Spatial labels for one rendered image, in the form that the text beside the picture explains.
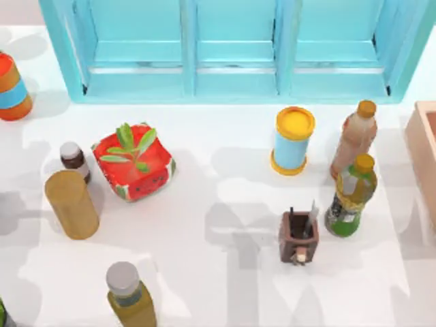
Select green plant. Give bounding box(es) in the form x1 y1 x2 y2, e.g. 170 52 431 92
101 122 157 174

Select small brown medicine bottle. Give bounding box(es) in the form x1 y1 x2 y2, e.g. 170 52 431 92
59 141 92 185

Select orange and blue can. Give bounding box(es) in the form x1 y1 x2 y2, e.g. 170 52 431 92
0 50 33 122

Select brown wooden pen holder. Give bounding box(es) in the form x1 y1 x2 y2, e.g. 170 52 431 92
278 199 322 266

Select salmon-coloured shallow box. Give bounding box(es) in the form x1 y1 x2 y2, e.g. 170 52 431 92
403 100 436 219

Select light blue rack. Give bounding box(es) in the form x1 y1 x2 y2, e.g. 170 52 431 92
37 0 436 106

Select green and yellow bottle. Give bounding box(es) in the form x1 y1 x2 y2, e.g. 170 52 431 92
324 153 378 237

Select red watermelon plant pot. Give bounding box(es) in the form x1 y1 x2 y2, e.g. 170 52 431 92
90 121 178 203

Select blue and yellow canister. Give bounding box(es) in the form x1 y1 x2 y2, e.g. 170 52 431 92
270 106 317 176

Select tan wooden cylinder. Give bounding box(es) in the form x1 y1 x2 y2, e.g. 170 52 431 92
44 169 100 240

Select yellow oil bottle grey cap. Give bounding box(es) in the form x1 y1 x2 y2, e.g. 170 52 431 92
105 261 158 327

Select brown tea bottle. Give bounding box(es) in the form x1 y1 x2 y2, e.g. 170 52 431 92
329 99 378 181

